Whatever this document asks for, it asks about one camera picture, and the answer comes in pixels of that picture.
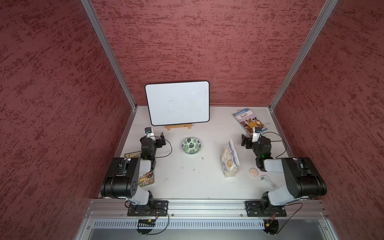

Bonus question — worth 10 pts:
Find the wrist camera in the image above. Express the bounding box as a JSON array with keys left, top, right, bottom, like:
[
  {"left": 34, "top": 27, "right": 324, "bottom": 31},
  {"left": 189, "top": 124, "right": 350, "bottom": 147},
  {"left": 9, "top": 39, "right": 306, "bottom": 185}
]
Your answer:
[
  {"left": 252, "top": 127, "right": 263, "bottom": 143},
  {"left": 145, "top": 127, "right": 154, "bottom": 138}
]

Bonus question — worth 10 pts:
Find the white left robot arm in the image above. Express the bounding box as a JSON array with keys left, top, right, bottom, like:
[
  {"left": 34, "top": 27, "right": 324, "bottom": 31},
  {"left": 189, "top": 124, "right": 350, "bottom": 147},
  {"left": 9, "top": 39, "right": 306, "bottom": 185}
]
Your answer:
[{"left": 100, "top": 133, "right": 166, "bottom": 214}]

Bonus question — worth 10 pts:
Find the round pink lid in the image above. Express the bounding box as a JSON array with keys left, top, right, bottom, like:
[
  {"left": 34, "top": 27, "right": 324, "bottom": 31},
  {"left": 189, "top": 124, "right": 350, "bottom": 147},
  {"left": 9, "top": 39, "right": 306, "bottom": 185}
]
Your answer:
[{"left": 249, "top": 168, "right": 259, "bottom": 177}]

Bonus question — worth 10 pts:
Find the green leaf pattern bowl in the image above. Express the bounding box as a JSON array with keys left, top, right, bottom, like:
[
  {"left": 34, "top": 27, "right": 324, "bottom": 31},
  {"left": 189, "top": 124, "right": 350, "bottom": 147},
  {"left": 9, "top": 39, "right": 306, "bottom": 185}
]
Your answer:
[{"left": 182, "top": 137, "right": 201, "bottom": 155}]

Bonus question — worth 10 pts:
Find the dog picture book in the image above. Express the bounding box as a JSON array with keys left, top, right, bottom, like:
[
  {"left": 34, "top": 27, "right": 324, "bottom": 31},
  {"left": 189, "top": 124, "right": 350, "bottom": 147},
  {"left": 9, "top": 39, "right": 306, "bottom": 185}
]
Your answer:
[{"left": 233, "top": 109, "right": 267, "bottom": 137}]

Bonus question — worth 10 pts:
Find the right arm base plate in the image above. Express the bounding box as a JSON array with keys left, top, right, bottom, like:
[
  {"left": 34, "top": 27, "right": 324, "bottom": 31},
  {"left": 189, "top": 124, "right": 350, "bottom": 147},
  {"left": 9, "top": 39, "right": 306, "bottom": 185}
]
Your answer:
[{"left": 245, "top": 201, "right": 287, "bottom": 217}]

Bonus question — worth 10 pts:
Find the left corner aluminium post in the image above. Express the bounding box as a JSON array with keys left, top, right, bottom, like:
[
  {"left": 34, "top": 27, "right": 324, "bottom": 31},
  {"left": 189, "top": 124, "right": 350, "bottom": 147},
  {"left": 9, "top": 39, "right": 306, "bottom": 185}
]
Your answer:
[{"left": 81, "top": 0, "right": 137, "bottom": 112}]

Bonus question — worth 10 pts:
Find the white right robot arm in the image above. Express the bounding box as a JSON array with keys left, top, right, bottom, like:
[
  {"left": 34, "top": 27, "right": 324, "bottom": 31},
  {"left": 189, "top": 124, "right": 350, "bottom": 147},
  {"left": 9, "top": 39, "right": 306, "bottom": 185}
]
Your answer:
[{"left": 241, "top": 135, "right": 327, "bottom": 217}]

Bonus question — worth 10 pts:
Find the right corner aluminium post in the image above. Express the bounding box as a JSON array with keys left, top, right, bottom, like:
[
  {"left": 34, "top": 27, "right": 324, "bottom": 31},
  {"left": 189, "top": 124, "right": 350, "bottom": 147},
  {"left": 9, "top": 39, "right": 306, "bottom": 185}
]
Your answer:
[{"left": 269, "top": 0, "right": 339, "bottom": 112}]

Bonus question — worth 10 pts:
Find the colourful picture book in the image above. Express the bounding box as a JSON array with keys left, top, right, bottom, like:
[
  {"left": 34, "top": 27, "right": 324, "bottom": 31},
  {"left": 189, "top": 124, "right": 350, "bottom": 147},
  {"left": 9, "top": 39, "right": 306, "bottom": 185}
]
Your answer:
[{"left": 124, "top": 151, "right": 155, "bottom": 187}]

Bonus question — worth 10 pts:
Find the clear oats bag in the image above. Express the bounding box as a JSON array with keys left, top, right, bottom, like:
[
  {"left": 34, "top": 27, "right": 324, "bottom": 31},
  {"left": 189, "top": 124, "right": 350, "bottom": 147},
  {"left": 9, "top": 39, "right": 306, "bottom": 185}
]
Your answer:
[{"left": 220, "top": 139, "right": 240, "bottom": 178}]

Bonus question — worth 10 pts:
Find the corner aluminium post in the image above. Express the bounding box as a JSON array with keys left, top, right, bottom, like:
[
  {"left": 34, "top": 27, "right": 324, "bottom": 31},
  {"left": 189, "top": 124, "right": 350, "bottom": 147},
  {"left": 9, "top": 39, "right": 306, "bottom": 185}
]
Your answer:
[
  {"left": 81, "top": 0, "right": 137, "bottom": 112},
  {"left": 269, "top": 0, "right": 339, "bottom": 112}
]

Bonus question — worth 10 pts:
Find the white dry-erase board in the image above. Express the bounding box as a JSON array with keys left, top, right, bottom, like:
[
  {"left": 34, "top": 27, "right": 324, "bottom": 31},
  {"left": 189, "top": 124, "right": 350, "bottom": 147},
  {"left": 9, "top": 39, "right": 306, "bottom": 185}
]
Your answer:
[{"left": 145, "top": 81, "right": 210, "bottom": 126}]

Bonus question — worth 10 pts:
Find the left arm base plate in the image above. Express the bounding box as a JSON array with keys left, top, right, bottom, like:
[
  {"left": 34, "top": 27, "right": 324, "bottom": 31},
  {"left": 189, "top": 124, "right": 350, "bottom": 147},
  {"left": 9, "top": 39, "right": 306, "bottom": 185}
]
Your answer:
[{"left": 127, "top": 200, "right": 169, "bottom": 217}]

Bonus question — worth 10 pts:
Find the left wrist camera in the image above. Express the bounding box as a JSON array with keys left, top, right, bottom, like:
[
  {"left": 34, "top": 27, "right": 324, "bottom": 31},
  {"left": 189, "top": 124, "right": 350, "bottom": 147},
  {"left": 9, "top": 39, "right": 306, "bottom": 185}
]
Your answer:
[{"left": 145, "top": 127, "right": 154, "bottom": 138}]

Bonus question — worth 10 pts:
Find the right black cable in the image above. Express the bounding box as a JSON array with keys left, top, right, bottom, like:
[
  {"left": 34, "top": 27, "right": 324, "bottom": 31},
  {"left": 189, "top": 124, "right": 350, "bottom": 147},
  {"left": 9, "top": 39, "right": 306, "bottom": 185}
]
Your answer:
[{"left": 260, "top": 131, "right": 288, "bottom": 159}]

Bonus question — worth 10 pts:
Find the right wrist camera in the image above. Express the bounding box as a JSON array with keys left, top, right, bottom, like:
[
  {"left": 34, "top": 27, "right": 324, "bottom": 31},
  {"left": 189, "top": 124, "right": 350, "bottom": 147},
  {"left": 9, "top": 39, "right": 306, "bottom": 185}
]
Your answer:
[{"left": 252, "top": 127, "right": 263, "bottom": 143}]

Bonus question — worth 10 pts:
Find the aluminium front rail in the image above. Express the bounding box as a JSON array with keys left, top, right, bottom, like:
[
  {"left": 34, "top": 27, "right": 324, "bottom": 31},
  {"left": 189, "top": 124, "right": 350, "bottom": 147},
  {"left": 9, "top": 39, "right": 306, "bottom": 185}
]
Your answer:
[{"left": 76, "top": 199, "right": 339, "bottom": 240}]

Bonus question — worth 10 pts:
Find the small wooden easel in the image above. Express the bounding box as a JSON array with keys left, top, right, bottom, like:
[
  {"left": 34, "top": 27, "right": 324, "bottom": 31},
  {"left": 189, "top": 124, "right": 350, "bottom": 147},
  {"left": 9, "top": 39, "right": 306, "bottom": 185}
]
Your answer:
[{"left": 165, "top": 124, "right": 193, "bottom": 131}]

